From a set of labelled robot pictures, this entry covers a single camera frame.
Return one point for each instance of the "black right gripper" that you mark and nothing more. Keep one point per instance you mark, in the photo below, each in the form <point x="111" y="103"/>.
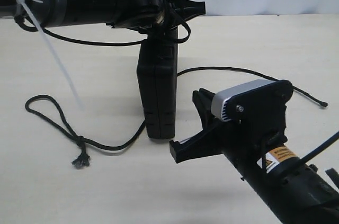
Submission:
<point x="233" y="138"/>

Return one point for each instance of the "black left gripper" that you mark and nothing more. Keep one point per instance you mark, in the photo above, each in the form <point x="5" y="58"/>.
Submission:
<point x="153" y="14"/>

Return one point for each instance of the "black plastic carrying case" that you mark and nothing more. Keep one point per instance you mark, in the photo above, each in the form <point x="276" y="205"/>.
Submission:
<point x="156" y="75"/>

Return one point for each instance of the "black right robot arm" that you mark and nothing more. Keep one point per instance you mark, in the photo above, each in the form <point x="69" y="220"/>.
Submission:
<point x="291" y="188"/>

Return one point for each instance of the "white zip tie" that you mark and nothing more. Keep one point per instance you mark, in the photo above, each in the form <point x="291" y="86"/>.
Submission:
<point x="52" y="50"/>

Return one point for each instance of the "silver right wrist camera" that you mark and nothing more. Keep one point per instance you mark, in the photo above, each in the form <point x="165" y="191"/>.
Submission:
<point x="248" y="100"/>

